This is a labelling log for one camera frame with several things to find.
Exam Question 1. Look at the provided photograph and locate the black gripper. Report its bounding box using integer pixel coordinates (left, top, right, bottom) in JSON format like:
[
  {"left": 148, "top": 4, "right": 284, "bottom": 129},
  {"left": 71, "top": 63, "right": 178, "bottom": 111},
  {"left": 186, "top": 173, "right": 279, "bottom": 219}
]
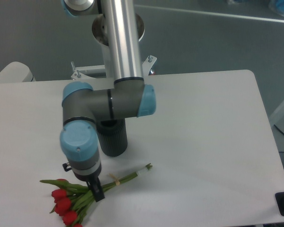
[{"left": 62, "top": 162, "right": 105, "bottom": 202}]

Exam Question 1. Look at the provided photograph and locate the red tulip bouquet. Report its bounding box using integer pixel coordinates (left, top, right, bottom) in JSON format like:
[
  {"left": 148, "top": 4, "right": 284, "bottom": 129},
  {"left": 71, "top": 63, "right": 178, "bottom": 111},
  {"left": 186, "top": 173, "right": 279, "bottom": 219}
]
[{"left": 39, "top": 163, "right": 154, "bottom": 227}]

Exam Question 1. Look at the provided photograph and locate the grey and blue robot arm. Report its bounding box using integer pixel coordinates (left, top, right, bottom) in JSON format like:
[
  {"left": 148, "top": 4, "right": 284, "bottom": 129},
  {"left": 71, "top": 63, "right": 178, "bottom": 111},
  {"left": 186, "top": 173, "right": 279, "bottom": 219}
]
[{"left": 60, "top": 0, "right": 156, "bottom": 201}]

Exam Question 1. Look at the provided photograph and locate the black ribbed vase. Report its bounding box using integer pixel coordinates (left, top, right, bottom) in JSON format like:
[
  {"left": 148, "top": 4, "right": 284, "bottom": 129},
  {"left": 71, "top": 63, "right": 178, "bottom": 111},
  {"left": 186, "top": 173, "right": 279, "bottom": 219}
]
[{"left": 96, "top": 119, "right": 128, "bottom": 157}]

